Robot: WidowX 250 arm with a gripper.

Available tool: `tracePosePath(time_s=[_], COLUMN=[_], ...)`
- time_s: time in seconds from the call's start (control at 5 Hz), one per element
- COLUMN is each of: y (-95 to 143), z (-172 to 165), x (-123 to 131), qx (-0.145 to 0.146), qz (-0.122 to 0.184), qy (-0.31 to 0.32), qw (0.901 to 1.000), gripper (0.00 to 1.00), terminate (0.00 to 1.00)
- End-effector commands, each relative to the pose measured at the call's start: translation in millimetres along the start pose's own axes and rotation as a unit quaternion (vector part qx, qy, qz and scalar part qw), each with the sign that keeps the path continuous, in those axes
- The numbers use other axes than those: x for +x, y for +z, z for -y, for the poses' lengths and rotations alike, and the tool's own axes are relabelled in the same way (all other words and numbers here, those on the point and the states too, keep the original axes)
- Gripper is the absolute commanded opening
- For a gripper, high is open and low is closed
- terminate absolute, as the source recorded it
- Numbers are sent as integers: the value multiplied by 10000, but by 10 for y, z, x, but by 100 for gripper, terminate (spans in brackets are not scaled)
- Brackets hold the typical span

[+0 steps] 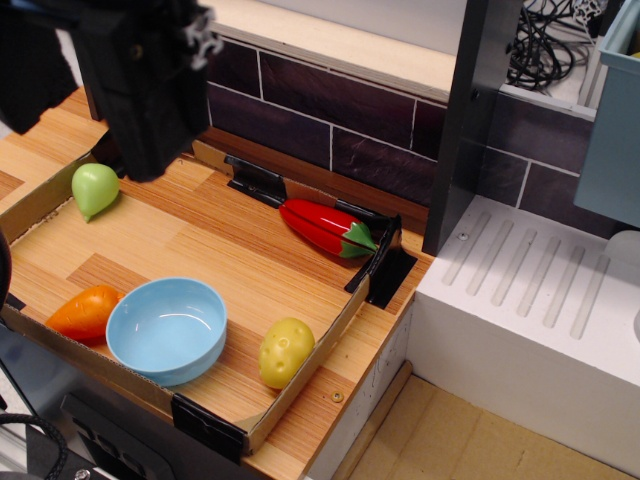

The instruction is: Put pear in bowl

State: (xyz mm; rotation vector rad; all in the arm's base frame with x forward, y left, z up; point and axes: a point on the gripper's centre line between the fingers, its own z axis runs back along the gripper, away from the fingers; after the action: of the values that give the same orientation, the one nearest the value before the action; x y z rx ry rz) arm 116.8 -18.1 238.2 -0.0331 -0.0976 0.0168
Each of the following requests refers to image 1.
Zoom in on tangled black cables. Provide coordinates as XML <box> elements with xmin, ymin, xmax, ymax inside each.
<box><xmin>505</xmin><ymin>0</ymin><xmax>609</xmax><ymax>92</ymax></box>

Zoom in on green plastic pear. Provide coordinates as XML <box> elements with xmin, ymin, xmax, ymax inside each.
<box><xmin>71</xmin><ymin>163</ymin><xmax>120</xmax><ymax>222</ymax></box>

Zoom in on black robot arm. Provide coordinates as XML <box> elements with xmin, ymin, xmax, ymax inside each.
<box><xmin>1</xmin><ymin>1</ymin><xmax>223</xmax><ymax>182</ymax></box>

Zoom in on white sink drainboard unit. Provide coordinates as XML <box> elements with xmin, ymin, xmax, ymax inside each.
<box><xmin>412</xmin><ymin>194</ymin><xmax>640</xmax><ymax>434</ymax></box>

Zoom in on red plastic chili pepper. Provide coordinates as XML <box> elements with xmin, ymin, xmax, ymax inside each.
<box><xmin>279</xmin><ymin>199</ymin><xmax>378</xmax><ymax>258</ymax></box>

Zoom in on yellow plastic potato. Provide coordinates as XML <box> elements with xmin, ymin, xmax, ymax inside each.
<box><xmin>258</xmin><ymin>317</ymin><xmax>315</xmax><ymax>390</ymax></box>

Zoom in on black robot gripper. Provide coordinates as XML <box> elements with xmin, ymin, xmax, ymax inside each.
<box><xmin>72</xmin><ymin>1</ymin><xmax>222</xmax><ymax>182</ymax></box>

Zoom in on teal plastic bin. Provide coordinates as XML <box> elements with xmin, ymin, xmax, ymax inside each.
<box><xmin>574</xmin><ymin>1</ymin><xmax>639</xmax><ymax>227</ymax></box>

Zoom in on light blue plastic bowl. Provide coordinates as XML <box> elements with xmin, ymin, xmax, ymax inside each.
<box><xmin>106</xmin><ymin>277</ymin><xmax>227</xmax><ymax>387</ymax></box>

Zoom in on dark grey vertical post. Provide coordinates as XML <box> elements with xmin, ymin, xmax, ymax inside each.
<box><xmin>422</xmin><ymin>0</ymin><xmax>522</xmax><ymax>256</ymax></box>

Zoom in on orange plastic carrot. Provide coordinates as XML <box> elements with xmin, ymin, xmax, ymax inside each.
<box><xmin>45</xmin><ymin>285</ymin><xmax>124</xmax><ymax>341</ymax></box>

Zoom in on brass screw in counter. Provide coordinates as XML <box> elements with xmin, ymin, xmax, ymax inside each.
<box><xmin>331</xmin><ymin>391</ymin><xmax>344</xmax><ymax>403</ymax></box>

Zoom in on black cable bottom left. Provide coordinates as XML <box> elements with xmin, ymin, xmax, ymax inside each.
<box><xmin>0</xmin><ymin>412</ymin><xmax>69</xmax><ymax>480</ymax></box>

